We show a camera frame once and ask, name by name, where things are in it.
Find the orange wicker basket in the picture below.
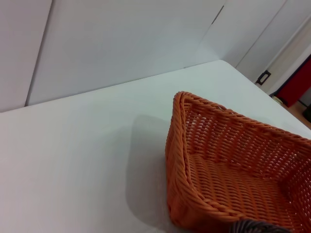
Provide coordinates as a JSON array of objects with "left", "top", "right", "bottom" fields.
[{"left": 165, "top": 91, "right": 311, "bottom": 233}]

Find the dark brown wicker basket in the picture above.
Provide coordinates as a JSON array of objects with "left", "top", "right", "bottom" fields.
[{"left": 229, "top": 218, "right": 294, "bottom": 233}]

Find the red cabinet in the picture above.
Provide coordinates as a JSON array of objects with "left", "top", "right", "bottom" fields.
[{"left": 276, "top": 54, "right": 311, "bottom": 108}]

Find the black wall socket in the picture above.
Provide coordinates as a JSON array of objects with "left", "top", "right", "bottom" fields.
[{"left": 257, "top": 69, "right": 272, "bottom": 86}]

